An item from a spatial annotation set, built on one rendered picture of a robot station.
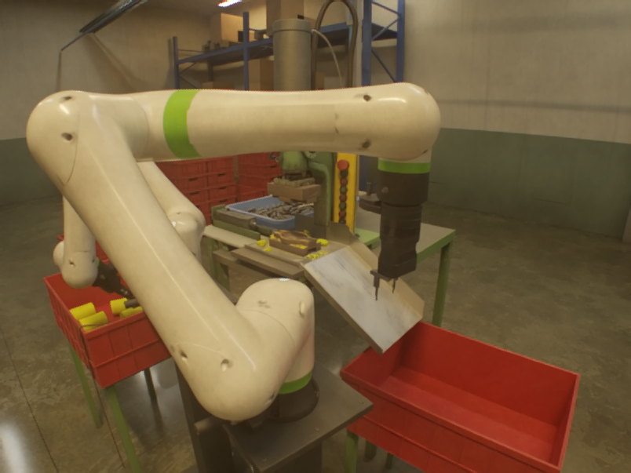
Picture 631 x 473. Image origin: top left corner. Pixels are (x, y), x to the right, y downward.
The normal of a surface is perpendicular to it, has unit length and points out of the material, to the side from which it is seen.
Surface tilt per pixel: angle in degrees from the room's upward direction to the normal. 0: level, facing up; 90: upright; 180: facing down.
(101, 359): 90
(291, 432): 0
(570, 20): 90
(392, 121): 88
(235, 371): 58
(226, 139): 120
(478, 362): 90
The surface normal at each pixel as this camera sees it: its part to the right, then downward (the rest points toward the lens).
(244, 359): 0.46, -0.38
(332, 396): 0.00, -0.95
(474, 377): -0.64, 0.24
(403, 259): 0.62, 0.19
